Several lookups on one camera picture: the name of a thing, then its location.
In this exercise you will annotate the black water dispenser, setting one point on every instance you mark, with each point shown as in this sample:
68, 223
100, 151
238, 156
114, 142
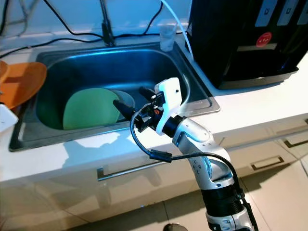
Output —
245, 43

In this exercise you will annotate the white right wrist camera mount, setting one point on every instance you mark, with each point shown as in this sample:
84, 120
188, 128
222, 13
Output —
169, 94

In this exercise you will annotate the clear glass bowl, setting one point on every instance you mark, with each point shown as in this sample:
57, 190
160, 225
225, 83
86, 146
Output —
127, 98

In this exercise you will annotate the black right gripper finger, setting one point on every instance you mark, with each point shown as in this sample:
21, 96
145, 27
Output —
148, 93
126, 109

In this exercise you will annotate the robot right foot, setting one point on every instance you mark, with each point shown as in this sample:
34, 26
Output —
174, 228

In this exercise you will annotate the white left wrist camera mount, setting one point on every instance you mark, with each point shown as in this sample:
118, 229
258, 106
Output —
7, 118

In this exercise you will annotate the clear drinking glass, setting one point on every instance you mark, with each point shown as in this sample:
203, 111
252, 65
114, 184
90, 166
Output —
168, 38

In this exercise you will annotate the stainless steel sink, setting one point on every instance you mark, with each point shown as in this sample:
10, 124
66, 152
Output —
115, 65

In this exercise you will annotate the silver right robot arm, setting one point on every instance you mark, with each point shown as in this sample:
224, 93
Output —
214, 159

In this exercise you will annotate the green plastic plate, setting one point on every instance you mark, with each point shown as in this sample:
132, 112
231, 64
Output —
91, 109

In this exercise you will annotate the orange plastic plate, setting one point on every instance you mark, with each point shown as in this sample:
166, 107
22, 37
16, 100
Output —
26, 84

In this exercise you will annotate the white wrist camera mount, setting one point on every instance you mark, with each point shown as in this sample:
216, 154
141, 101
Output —
169, 94
7, 118

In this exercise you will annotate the black faucet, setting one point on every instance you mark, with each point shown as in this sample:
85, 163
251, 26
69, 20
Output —
106, 24

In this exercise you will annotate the white kitchen cabinet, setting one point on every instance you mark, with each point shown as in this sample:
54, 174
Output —
77, 192

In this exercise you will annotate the orange plastic bowl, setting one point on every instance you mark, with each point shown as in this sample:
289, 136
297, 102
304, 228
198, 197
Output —
2, 70

